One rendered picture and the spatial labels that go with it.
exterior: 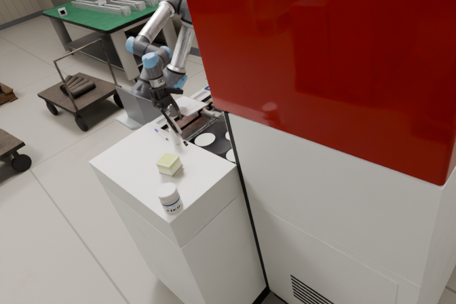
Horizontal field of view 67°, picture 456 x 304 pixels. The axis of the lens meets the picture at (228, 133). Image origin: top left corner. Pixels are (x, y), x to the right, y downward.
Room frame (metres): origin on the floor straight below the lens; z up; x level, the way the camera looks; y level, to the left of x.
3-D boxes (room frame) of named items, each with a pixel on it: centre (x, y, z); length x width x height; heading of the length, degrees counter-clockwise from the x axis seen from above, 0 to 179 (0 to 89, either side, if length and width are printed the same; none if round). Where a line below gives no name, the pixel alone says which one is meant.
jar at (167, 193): (0.90, 0.25, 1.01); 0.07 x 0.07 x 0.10
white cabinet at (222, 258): (1.38, 0.09, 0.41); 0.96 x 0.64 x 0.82; 128
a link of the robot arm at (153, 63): (1.57, 0.27, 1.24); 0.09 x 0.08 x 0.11; 155
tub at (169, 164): (1.10, 0.26, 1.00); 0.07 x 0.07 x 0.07; 53
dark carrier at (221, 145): (1.34, -0.04, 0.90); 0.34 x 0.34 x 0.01; 38
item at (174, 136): (1.28, 0.22, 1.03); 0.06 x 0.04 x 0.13; 38
